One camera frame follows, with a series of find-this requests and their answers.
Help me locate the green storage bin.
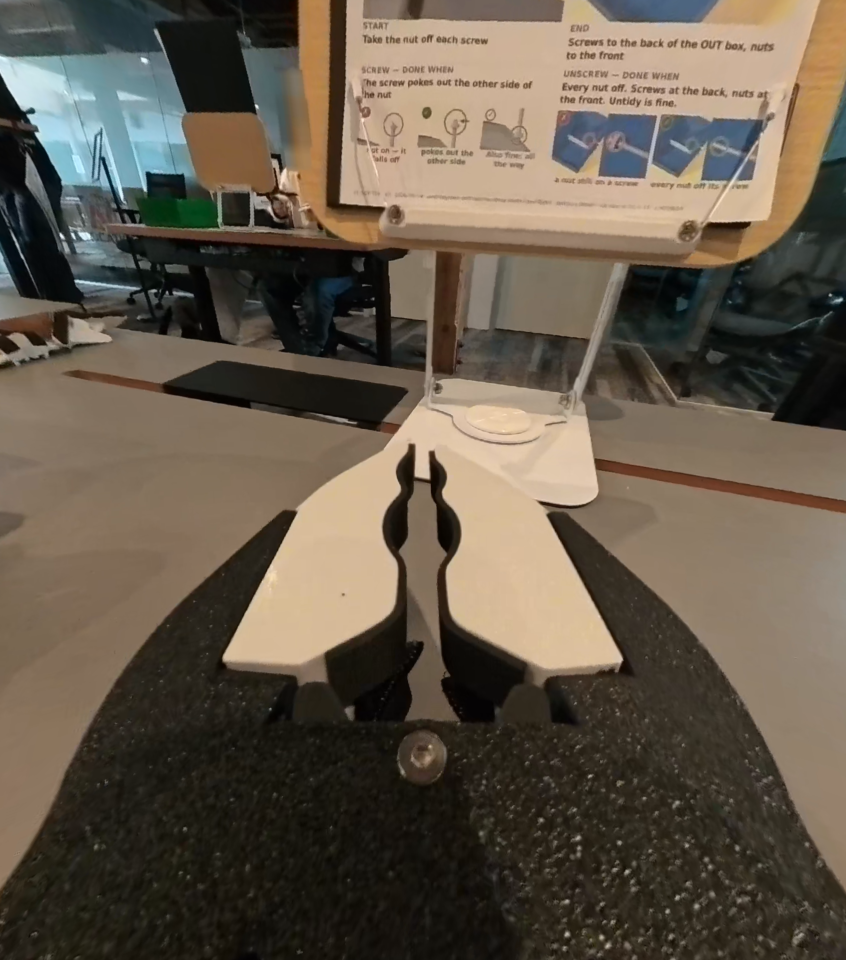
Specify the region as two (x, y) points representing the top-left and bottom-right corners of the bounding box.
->
(136, 196), (220, 228)

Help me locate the black mesh office chair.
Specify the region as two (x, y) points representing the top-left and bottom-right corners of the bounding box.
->
(681, 161), (846, 430)

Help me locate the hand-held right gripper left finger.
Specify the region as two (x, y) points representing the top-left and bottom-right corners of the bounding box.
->
(222, 443), (418, 723)

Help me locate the dark hanging coat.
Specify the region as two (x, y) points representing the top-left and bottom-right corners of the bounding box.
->
(0, 30), (86, 305)

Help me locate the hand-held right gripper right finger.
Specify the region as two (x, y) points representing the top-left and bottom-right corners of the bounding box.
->
(429, 447), (625, 723)

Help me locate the small wooden stand board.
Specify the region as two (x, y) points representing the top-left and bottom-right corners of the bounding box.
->
(181, 112), (279, 193)

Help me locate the wooden office table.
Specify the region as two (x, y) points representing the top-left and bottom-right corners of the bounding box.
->
(105, 222), (409, 367)

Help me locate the white document stand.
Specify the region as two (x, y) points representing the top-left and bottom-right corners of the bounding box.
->
(379, 206), (701, 508)

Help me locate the printed instruction sheet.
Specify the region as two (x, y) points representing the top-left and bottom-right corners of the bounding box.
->
(339, 0), (821, 222)

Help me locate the cardboard box of grippers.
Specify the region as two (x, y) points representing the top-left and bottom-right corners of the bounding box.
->
(0, 311), (127, 372)

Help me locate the black desk mat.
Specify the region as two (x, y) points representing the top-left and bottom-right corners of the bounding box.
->
(163, 360), (409, 431)

